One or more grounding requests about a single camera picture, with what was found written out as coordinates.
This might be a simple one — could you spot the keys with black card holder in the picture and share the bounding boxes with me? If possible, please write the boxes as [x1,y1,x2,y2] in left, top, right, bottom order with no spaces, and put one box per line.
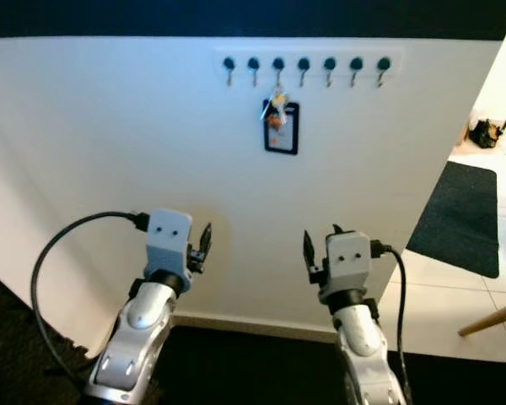
[260,84,301,157]

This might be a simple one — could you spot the black rectangular floor rug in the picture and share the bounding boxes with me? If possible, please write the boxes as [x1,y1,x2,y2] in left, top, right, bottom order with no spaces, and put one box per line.
[406,160,500,279]

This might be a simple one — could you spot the white partition panel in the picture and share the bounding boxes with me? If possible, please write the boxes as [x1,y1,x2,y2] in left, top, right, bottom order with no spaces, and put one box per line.
[0,35,503,347]

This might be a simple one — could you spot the small brown black object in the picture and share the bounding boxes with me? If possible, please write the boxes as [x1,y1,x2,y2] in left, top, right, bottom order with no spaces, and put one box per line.
[468,118,505,150]

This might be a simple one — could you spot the wooden furniture leg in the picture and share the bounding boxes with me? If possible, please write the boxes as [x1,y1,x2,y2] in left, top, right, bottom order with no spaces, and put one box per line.
[458,297,506,338]

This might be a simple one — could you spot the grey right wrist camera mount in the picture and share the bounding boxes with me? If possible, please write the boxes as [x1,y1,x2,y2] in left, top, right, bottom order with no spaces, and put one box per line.
[318,230,372,305]

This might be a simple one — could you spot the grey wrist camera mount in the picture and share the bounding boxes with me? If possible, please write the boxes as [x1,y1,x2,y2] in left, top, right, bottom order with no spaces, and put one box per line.
[143,209,195,284]
[318,230,372,305]

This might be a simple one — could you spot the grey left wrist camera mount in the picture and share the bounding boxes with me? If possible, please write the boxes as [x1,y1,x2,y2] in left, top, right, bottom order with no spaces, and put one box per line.
[143,209,195,284]

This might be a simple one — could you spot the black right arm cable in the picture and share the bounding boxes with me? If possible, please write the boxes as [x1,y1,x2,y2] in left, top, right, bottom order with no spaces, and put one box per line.
[371,240,411,399]

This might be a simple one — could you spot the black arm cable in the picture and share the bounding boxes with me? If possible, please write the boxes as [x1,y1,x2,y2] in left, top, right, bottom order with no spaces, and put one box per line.
[371,240,411,399]
[31,211,151,382]

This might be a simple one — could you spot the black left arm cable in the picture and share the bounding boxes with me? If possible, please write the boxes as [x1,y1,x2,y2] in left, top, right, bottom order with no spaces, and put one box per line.
[31,211,151,382]

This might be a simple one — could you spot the white hook rail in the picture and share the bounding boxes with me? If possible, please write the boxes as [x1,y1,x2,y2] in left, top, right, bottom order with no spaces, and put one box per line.
[215,48,403,78]

